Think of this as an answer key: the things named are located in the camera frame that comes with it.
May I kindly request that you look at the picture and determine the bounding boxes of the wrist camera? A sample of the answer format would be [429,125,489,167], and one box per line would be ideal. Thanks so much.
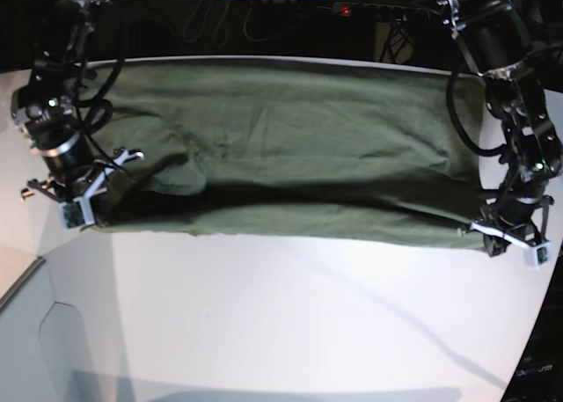
[58,199,96,230]
[524,241,552,270]

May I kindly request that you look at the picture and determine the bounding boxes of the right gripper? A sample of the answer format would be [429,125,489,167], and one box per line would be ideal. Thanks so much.
[20,148,145,224]

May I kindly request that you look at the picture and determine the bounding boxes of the black power strip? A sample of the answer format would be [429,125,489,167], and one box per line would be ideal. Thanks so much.
[330,2,434,22]

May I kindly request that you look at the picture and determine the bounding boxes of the green t-shirt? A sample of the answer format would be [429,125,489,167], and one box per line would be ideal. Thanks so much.
[95,59,484,251]

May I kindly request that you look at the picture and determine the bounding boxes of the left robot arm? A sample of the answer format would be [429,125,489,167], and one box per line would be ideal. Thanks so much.
[414,0,562,267]

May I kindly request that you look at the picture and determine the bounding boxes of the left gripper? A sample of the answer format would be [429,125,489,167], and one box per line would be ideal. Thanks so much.
[457,195,553,258]

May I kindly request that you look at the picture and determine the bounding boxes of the grey cable loops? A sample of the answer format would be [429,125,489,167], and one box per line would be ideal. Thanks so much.
[182,0,309,45]

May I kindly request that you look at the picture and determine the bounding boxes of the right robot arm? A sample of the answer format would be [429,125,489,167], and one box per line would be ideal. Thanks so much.
[11,0,144,230]

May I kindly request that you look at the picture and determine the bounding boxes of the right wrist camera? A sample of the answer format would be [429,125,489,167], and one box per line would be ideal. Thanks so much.
[58,199,96,230]

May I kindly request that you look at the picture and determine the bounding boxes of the black cable bundle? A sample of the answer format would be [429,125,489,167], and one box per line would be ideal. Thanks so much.
[377,18,417,64]

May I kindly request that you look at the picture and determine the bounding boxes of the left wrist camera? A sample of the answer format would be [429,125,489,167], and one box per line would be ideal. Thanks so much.
[524,241,552,270]

